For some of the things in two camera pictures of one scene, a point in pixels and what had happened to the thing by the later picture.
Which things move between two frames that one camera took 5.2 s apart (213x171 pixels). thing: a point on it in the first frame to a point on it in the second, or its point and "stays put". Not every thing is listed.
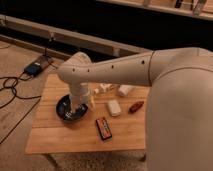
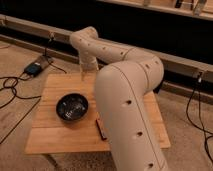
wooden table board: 115,119 stays put
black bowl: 64,112 stays put
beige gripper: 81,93 to 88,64
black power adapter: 33,68 stays put
